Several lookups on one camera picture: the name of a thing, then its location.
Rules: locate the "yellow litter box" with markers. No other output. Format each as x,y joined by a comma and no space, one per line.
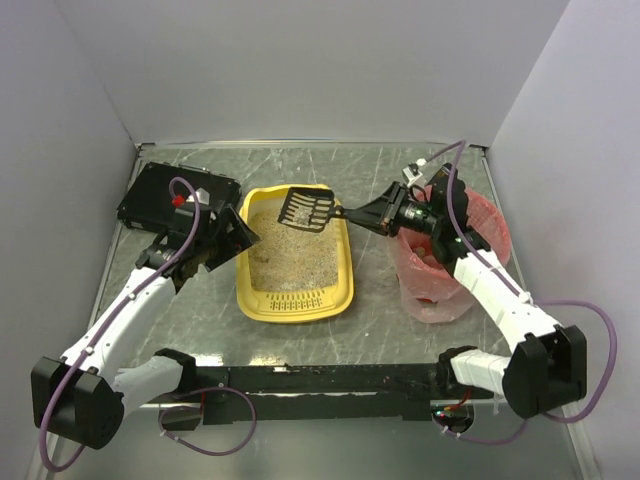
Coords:
302,306

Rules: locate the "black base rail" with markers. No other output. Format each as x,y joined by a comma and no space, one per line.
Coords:
306,392

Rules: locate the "black litter scoop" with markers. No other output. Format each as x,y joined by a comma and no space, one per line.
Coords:
309,209

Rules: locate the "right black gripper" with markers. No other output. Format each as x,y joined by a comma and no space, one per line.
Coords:
391,210

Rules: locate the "black flat box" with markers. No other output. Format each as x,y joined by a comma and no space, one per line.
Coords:
148,206

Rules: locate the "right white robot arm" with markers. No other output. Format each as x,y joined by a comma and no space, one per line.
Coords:
547,365

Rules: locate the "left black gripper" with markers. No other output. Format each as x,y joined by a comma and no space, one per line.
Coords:
220,232

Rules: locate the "black metronome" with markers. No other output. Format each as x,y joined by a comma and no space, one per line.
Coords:
441,176

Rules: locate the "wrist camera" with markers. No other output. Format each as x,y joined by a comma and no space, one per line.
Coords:
192,197
413,175

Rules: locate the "red basket with bag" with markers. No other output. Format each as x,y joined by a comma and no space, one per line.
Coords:
427,292

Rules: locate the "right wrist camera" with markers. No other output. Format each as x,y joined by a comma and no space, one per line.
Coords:
413,175

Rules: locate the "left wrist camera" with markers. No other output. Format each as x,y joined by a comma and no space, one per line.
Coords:
192,197

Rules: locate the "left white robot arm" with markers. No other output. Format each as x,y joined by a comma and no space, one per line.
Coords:
84,396

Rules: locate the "cat litter pellets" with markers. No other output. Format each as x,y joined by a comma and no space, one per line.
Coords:
289,260

